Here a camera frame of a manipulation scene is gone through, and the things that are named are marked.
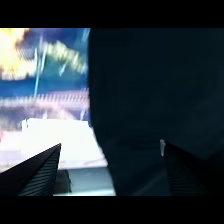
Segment black garment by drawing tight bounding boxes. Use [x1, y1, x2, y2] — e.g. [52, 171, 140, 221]
[87, 27, 224, 197]

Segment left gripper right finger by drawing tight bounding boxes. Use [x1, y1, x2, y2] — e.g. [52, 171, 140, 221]
[164, 140, 224, 197]

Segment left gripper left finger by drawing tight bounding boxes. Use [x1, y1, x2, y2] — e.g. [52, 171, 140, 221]
[0, 143, 62, 197]

